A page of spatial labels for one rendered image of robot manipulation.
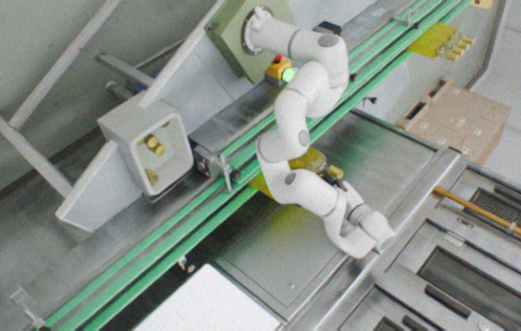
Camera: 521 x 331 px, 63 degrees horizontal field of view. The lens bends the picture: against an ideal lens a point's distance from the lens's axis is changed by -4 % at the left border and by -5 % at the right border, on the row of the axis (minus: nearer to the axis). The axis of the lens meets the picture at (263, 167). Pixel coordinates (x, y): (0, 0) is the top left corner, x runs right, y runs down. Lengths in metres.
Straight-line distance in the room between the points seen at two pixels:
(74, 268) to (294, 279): 0.64
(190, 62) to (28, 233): 0.92
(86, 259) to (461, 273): 1.14
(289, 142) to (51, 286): 0.77
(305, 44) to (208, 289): 0.78
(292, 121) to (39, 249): 1.09
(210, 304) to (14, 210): 0.94
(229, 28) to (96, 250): 0.75
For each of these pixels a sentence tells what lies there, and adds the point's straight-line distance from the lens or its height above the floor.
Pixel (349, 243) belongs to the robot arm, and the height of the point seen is 1.36.
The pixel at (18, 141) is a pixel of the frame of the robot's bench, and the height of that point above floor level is 0.30.
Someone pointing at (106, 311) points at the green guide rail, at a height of 0.94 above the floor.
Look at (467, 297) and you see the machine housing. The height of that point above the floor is 1.68.
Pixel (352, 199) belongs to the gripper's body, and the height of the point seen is 1.28.
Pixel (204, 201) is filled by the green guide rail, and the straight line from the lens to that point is 1.40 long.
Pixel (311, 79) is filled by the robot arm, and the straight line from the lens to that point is 1.15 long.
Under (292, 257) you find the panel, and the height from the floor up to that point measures 1.19.
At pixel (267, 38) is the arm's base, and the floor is 0.90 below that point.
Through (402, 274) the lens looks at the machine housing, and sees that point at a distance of 1.48.
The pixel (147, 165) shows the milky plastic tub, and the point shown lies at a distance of 1.39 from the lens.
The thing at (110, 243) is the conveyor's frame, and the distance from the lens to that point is 1.38.
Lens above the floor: 1.73
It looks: 31 degrees down
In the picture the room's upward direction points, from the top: 121 degrees clockwise
